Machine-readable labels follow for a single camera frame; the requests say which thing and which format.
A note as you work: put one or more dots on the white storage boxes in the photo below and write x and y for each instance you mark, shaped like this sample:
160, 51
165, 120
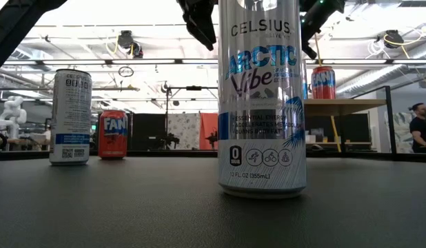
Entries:
310, 138

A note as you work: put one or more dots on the leaf patterned cloth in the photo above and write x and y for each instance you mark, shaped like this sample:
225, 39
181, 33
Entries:
402, 131

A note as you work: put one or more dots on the silver Celsius Arctic Vibe can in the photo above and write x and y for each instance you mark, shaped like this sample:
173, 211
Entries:
261, 137

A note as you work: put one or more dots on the wooden shelf black frame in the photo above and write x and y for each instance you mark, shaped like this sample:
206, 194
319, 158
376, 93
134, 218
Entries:
344, 106

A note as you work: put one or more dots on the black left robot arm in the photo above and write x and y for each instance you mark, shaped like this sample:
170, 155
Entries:
16, 24

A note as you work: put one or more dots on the white Celsius can blue band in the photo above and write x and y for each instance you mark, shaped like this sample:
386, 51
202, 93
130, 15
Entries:
70, 117

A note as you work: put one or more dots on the red Fanta can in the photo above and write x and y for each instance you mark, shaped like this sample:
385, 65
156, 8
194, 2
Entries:
323, 86
113, 137

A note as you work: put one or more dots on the person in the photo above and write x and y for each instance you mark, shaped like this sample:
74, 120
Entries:
420, 131

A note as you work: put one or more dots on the long ceiling light fixture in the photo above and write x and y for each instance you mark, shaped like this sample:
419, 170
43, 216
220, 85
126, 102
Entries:
147, 62

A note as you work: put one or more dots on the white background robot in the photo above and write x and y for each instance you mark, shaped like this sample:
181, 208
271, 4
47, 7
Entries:
12, 117

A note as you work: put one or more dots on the black camera stand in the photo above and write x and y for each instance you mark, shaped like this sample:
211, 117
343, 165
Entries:
194, 88

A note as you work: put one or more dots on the black table mat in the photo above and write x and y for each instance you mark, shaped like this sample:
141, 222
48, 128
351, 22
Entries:
130, 213

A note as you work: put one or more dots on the black aluminium table frame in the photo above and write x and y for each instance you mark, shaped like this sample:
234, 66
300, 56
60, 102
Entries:
151, 154

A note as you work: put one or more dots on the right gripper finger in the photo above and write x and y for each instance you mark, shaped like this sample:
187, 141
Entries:
306, 43

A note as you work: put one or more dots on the floral patterned cloth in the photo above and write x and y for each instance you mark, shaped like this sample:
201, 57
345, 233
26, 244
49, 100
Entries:
185, 129

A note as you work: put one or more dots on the black partition panel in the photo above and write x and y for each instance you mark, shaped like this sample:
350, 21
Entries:
147, 131

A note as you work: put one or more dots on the orange cloth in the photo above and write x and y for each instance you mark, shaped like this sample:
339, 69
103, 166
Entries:
209, 124

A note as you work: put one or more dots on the blue soda can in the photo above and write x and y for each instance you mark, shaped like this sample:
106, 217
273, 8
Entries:
306, 90

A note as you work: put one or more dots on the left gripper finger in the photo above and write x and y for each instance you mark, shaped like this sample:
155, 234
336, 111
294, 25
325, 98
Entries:
204, 29

